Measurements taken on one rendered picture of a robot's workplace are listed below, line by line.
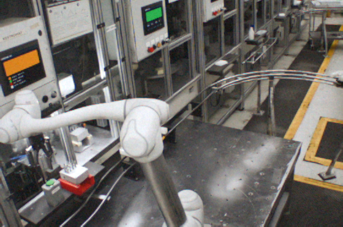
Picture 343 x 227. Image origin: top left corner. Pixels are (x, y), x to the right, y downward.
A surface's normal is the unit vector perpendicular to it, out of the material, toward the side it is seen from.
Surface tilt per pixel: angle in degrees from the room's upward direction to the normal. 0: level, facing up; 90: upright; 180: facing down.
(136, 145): 84
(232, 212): 0
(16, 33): 90
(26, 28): 90
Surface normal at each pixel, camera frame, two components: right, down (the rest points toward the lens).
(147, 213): -0.08, -0.90
